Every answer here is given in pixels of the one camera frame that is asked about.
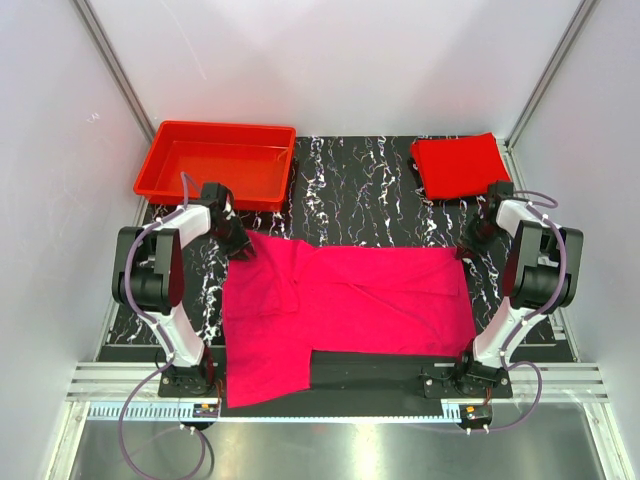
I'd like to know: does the folded red t shirt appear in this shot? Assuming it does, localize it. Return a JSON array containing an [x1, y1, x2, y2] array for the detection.
[[410, 133, 510, 201]]

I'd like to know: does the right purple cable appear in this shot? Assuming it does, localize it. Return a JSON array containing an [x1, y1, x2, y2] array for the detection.
[[414, 189, 566, 434]]

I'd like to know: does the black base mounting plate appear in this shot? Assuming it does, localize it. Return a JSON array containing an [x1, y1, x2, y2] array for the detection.
[[159, 349, 511, 416]]

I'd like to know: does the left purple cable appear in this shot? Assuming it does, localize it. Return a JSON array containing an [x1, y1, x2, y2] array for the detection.
[[117, 171, 216, 479]]

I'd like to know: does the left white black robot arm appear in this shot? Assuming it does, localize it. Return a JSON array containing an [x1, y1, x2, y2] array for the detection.
[[111, 183, 255, 396]]

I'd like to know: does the purple cable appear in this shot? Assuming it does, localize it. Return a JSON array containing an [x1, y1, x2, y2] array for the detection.
[[414, 189, 566, 434], [117, 171, 216, 479]]

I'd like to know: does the pink t shirt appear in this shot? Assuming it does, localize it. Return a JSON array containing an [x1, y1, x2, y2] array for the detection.
[[222, 232, 476, 408]]

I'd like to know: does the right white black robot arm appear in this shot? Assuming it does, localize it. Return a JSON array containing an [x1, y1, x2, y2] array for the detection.
[[451, 181, 584, 397]]

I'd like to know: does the black marble pattern mat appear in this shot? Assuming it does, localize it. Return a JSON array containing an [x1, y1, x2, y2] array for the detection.
[[96, 136, 576, 363]]

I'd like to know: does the red plastic bin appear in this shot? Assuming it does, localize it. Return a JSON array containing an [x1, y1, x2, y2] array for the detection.
[[133, 120, 296, 212]]

